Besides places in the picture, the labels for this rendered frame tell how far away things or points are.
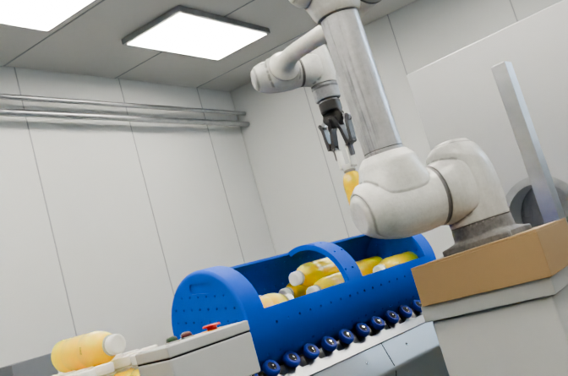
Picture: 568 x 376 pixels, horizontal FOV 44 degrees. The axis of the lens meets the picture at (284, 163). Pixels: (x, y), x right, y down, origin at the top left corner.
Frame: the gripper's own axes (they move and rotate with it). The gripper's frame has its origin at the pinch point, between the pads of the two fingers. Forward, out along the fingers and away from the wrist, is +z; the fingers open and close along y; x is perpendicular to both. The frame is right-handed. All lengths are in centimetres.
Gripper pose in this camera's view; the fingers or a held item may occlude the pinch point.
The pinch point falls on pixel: (346, 158)
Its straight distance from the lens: 234.6
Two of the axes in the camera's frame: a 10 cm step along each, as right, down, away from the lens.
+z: 2.7, 9.5, -1.6
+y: -7.0, 3.1, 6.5
